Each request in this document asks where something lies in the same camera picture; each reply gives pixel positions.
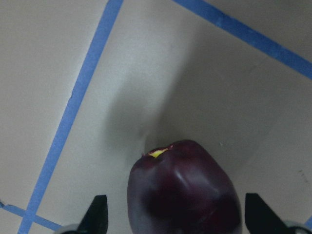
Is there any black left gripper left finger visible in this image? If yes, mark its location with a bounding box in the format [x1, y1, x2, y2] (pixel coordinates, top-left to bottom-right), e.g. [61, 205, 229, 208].
[77, 195, 108, 234]

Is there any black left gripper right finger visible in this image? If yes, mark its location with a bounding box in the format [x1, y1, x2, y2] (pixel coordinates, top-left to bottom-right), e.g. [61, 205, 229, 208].
[245, 193, 289, 234]

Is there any dark red apple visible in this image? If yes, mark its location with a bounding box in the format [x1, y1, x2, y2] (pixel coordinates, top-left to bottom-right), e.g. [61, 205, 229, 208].
[127, 139, 242, 234]

